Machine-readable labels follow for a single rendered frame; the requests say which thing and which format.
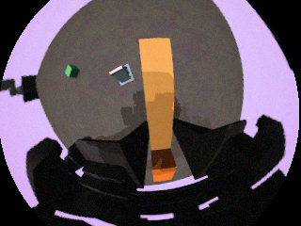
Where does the small green block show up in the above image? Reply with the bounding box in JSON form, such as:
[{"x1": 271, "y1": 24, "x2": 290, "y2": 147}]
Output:
[{"x1": 64, "y1": 65, "x2": 79, "y2": 78}]

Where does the orange bar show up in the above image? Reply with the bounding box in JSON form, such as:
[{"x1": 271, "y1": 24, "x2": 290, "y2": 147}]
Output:
[{"x1": 139, "y1": 38, "x2": 177, "y2": 181}]

